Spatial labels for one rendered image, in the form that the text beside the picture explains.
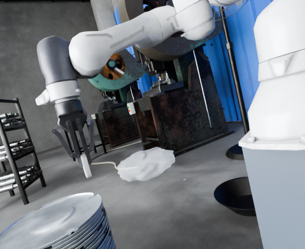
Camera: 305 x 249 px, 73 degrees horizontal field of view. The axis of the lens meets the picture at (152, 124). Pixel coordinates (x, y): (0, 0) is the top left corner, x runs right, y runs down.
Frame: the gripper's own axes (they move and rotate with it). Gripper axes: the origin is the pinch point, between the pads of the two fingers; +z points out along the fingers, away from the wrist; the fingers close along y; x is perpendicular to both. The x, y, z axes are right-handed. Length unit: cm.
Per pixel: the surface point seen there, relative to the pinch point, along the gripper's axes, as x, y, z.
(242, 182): 10, 72, 38
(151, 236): 16.5, 19.5, 42.8
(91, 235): -9.9, -4.4, 16.0
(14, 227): 6.9, -23.3, 11.9
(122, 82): 264, 114, -61
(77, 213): -3.0, -6.1, 11.8
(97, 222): -8.8, -1.9, 14.0
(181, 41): 89, 117, -62
